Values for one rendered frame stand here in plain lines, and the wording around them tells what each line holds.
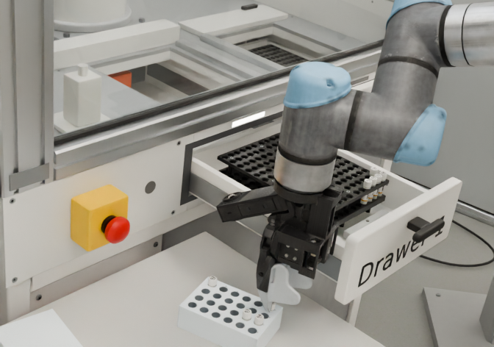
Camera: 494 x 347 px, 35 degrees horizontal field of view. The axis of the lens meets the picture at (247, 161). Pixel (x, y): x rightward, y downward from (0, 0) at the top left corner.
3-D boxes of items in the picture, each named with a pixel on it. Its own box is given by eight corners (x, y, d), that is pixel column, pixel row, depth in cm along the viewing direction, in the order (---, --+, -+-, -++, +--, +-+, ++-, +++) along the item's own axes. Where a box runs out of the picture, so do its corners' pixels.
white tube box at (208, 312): (279, 327, 114) (283, 306, 113) (253, 361, 107) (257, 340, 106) (206, 296, 119) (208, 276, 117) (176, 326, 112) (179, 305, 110)
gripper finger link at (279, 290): (290, 334, 107) (301, 277, 103) (251, 317, 109) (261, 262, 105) (299, 322, 110) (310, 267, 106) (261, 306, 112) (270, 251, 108)
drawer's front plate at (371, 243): (447, 237, 131) (463, 179, 125) (342, 306, 111) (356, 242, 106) (438, 232, 132) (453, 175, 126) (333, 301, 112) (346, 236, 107)
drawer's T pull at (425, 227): (444, 228, 117) (446, 220, 117) (417, 245, 112) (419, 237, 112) (423, 217, 120) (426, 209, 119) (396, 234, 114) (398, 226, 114)
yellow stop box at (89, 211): (130, 238, 116) (132, 196, 113) (90, 256, 111) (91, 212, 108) (109, 223, 119) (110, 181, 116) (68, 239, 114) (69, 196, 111)
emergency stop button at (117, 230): (132, 240, 113) (133, 216, 111) (109, 250, 110) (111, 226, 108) (119, 231, 115) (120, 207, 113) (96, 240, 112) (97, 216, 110)
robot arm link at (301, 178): (267, 153, 98) (293, 131, 104) (262, 185, 100) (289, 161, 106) (323, 172, 95) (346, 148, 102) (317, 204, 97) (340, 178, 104)
